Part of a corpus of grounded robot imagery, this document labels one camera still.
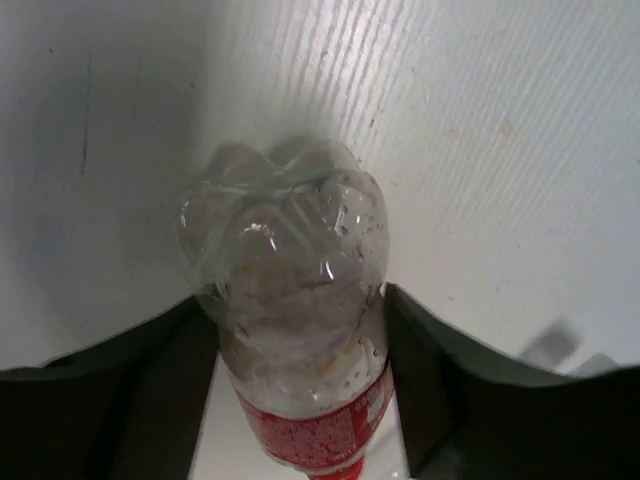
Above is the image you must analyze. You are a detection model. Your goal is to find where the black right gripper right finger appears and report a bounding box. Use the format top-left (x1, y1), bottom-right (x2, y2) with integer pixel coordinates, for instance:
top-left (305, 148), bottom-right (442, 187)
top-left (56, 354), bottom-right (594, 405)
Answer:
top-left (384, 284), bottom-right (639, 479)

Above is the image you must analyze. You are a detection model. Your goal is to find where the clear bottle red label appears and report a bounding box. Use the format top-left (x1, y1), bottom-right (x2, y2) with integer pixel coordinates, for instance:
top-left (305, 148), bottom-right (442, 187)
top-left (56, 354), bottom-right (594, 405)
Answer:
top-left (176, 137), bottom-right (394, 479)

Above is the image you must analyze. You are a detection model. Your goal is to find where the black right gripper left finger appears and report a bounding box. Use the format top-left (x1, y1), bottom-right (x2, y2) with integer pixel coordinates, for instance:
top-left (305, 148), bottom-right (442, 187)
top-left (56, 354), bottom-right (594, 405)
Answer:
top-left (1, 298), bottom-right (218, 479)

